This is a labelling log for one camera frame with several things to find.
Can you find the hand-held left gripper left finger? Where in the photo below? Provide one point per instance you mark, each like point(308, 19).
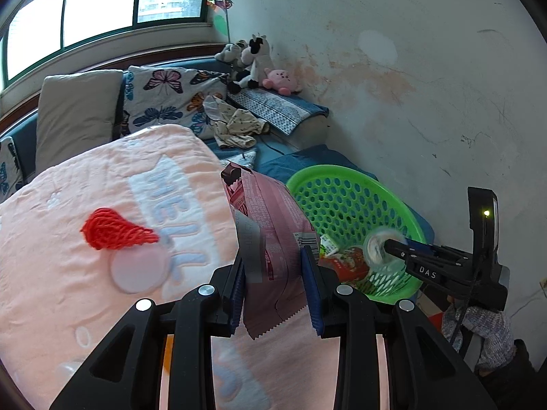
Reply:
point(236, 290)

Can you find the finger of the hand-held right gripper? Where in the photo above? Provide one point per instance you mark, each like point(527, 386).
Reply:
point(397, 251)
point(421, 245)

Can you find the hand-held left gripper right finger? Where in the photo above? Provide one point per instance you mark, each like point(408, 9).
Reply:
point(310, 290)

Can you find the clear plastic bottle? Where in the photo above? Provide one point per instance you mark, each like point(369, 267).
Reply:
point(376, 247)

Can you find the red snack packet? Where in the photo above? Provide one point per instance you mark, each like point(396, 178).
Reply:
point(346, 264)

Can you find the green plastic basket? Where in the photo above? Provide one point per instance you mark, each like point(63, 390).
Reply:
point(342, 196)

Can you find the pink snack wrapper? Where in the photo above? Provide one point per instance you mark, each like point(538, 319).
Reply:
point(273, 213)

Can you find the person's right forearm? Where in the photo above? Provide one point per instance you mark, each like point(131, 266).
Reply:
point(483, 329)

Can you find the clear round plastic lid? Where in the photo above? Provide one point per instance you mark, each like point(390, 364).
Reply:
point(136, 269)

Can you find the blue sofa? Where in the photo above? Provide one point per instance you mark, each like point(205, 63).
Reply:
point(299, 158)

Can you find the red mesh net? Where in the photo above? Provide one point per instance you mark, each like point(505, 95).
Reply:
point(111, 228)

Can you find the crumpled beige clothes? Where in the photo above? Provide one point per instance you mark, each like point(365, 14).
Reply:
point(235, 126)

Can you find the blue patterned cloth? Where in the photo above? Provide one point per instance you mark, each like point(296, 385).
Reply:
point(277, 109)

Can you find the pink flower-print blanket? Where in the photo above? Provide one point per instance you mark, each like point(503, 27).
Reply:
point(85, 171)

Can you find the pink plush toy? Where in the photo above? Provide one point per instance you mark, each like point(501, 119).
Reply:
point(282, 79)

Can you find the large butterfly-print pillow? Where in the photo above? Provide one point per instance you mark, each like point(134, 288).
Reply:
point(162, 94)

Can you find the black and white plush cow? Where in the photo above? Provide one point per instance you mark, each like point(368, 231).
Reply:
point(256, 59)

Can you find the grey plush toy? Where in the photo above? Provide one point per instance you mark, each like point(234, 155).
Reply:
point(226, 53)

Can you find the grey pillow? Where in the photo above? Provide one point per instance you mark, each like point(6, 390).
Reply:
point(72, 111)

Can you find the small butterfly-print pillow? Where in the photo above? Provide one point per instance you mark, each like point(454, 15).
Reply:
point(8, 166)

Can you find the green-framed window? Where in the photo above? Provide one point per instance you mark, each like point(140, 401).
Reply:
point(98, 8)

